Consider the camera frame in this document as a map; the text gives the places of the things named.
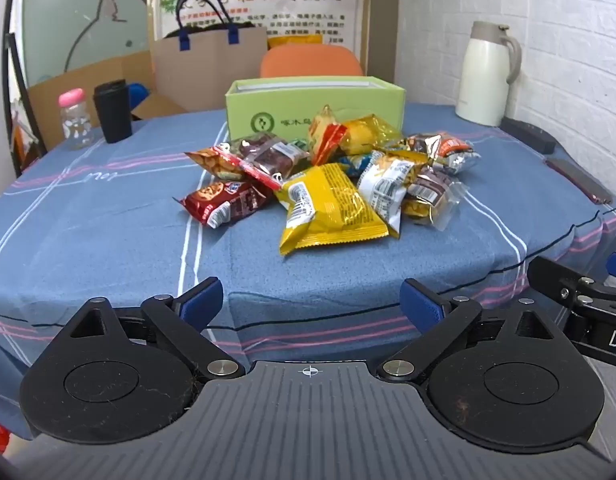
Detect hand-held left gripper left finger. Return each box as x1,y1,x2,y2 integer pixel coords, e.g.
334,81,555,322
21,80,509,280
62,276,246,380

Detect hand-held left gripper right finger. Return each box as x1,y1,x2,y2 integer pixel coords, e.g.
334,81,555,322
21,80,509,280
377,279,556,382

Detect pile of mixed snack packets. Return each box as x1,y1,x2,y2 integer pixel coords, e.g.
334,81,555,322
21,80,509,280
180,105,476,256

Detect green cardboard box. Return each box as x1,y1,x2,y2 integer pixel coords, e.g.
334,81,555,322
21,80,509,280
224,76,407,147

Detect dark flat bar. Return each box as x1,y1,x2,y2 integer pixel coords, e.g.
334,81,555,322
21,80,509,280
544,157,614,206

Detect blue checked tablecloth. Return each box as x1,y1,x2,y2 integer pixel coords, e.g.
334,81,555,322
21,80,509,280
0,102,616,441

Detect black cup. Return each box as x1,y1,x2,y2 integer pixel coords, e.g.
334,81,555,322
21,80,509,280
92,79,134,144

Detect white thermos jug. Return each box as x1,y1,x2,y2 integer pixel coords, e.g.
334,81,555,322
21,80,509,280
455,21,523,127

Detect clear bottle with pink lid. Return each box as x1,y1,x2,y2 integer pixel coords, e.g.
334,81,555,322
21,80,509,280
58,88,96,151

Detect blue plastic item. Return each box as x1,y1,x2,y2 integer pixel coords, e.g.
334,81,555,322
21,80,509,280
128,82,151,108

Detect brown cardboard box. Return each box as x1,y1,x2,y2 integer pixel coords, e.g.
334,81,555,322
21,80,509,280
26,50,189,153

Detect orange chair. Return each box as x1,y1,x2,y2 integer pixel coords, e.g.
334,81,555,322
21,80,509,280
259,44,365,79

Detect yellow bag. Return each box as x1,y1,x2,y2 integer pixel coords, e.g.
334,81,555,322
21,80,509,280
267,34,323,50

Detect black framed board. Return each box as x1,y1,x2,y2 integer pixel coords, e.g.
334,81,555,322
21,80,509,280
4,32,46,176

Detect paper bag with blue handles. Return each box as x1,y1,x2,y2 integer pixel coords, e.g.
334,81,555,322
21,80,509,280
152,0,269,111

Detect wall poster with black text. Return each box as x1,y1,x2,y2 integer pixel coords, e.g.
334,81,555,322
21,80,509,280
148,0,373,76

